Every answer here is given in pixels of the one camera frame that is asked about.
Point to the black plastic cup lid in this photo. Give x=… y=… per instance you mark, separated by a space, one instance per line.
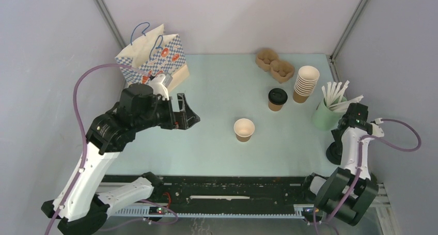
x=277 y=96

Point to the brown pulp cup carrier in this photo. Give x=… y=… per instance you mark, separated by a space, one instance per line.
x=268 y=60

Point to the brown paper cup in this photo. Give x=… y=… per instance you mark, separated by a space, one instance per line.
x=273 y=107
x=243 y=129

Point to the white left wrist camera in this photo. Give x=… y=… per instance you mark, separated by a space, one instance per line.
x=159 y=85

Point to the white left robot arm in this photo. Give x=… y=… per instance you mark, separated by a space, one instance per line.
x=79 y=208

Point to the green straw holder cup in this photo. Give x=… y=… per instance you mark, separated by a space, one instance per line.
x=325 y=119

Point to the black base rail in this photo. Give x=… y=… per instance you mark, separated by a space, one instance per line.
x=236 y=197

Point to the blue checkered paper bag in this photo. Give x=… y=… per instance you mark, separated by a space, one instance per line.
x=153 y=53

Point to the stack of brown paper cups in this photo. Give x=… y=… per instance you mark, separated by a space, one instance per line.
x=305 y=84

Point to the stack of black lids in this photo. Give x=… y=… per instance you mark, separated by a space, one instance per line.
x=334 y=153

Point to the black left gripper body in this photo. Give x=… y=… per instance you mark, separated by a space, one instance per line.
x=165 y=116

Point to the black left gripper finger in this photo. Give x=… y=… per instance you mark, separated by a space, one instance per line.
x=186 y=115
x=183 y=125

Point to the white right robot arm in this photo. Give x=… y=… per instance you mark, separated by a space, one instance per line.
x=349 y=191

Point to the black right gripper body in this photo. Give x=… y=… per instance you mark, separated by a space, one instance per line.
x=337 y=132

